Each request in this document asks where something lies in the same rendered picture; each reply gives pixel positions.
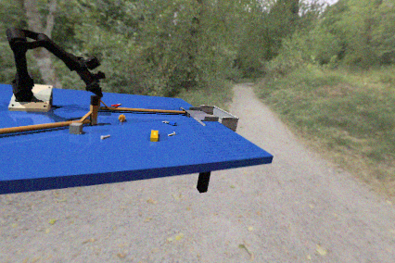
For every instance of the orange long-handled scraper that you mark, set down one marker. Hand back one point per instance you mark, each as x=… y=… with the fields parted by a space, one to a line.
x=105 y=107

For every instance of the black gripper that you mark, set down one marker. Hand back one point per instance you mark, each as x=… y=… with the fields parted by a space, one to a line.
x=91 y=84

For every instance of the long wooden pole with black end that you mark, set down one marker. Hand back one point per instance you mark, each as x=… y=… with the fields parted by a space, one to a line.
x=92 y=121

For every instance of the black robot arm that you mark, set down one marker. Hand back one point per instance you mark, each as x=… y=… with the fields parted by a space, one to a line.
x=23 y=82

